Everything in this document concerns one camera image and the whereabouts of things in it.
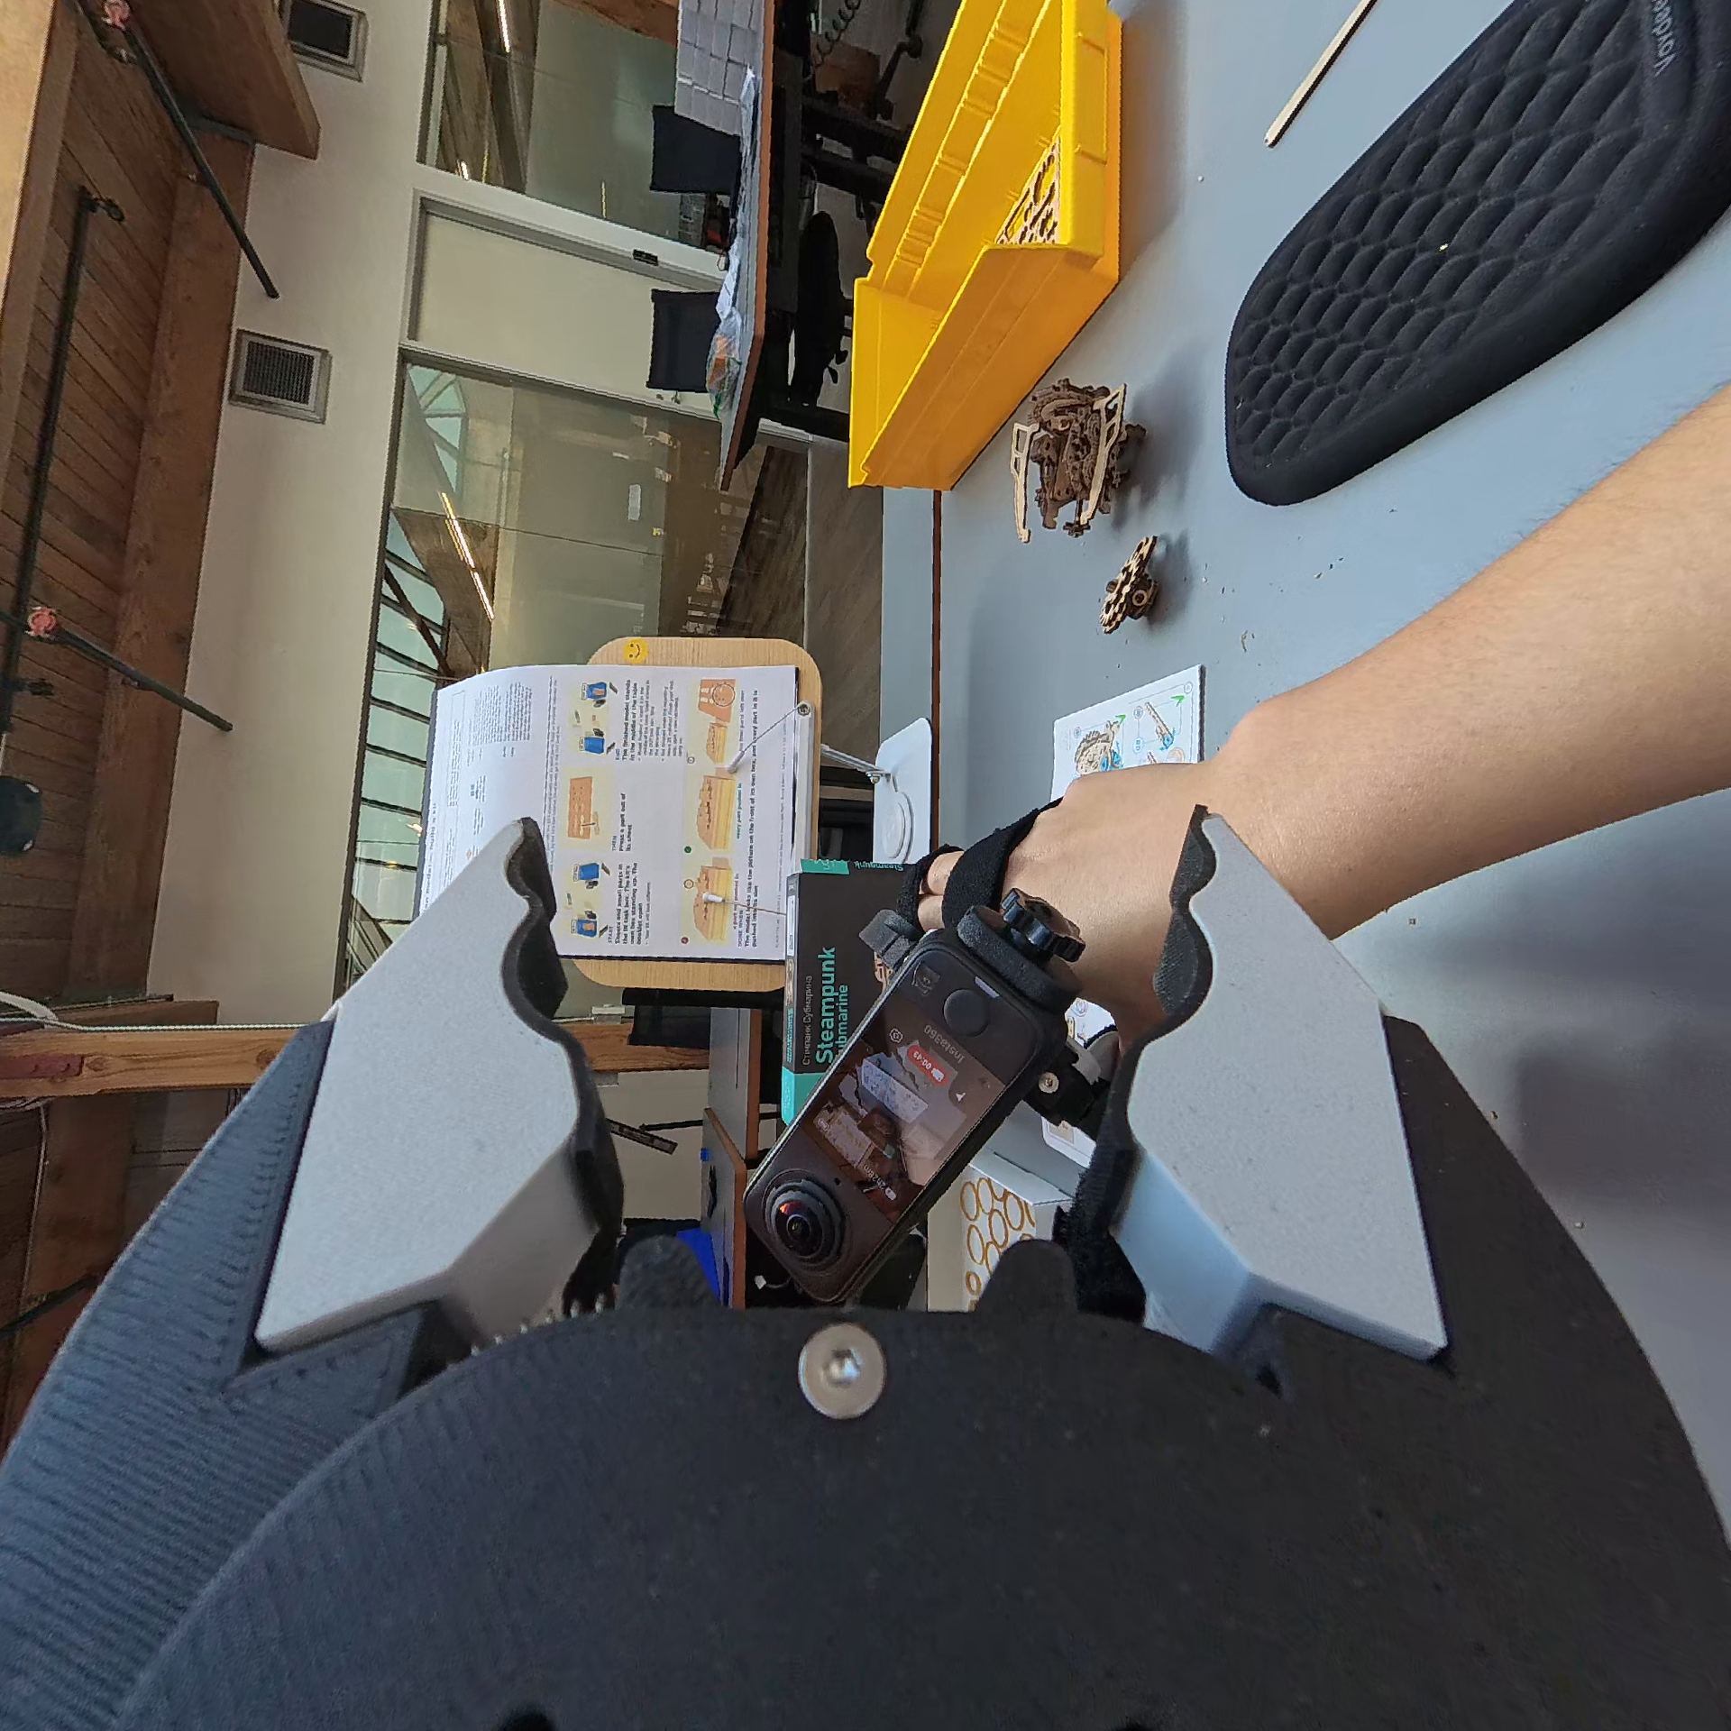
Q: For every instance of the small wooden gear assembly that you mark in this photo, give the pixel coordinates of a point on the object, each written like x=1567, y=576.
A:
x=1134, y=585

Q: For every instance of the wooden model assembly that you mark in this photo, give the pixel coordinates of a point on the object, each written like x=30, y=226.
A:
x=1076, y=454

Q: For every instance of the yellow plastic bin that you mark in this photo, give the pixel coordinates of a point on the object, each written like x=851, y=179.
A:
x=973, y=339

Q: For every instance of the printed instruction sheet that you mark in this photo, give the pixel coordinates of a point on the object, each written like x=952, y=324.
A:
x=649, y=813

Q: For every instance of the wall vent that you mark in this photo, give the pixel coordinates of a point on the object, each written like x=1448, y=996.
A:
x=322, y=29
x=276, y=377

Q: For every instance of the grey table with brown edge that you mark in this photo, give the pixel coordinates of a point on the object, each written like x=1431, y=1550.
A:
x=905, y=609

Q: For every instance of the white cardboard tray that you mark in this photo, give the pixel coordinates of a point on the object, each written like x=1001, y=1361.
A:
x=1048, y=1178

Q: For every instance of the wooden document stand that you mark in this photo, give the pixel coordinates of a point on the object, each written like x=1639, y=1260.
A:
x=677, y=978

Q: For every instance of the grey desk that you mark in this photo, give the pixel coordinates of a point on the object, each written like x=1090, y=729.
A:
x=1353, y=609

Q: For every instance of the black office chair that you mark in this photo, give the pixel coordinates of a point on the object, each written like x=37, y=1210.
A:
x=692, y=150
x=682, y=339

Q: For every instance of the thin wooden stick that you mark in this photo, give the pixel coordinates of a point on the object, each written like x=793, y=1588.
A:
x=1318, y=75

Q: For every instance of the wooden part sheet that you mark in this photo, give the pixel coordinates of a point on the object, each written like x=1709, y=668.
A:
x=1039, y=203

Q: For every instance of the black padded wrist rest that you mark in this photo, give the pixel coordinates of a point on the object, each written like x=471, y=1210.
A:
x=1461, y=244

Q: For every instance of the background work table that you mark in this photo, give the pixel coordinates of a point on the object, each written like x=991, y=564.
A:
x=755, y=271

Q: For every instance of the person's right forearm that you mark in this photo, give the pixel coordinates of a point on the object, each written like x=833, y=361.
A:
x=1489, y=703

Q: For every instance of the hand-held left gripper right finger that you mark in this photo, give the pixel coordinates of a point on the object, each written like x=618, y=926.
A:
x=1272, y=1083

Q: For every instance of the black model kit box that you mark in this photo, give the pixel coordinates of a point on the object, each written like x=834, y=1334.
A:
x=825, y=974

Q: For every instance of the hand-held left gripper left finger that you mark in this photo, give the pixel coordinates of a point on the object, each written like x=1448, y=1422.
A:
x=433, y=1083

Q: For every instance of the stack of white boxes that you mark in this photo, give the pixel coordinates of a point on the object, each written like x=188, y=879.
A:
x=717, y=54

